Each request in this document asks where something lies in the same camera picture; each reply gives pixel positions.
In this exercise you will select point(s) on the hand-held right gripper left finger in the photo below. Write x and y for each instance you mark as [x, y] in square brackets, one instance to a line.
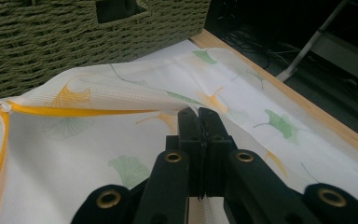
[192, 140]

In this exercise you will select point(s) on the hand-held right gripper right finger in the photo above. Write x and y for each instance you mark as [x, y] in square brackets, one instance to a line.
[214, 140]

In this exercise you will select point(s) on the leaf print mesh laundry bag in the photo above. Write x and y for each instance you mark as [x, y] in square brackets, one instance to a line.
[74, 149]

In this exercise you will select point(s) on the green woven basket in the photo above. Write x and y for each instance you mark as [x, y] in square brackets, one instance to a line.
[43, 46]

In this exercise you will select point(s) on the white metal table frame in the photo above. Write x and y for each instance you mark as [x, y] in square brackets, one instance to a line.
[348, 53]

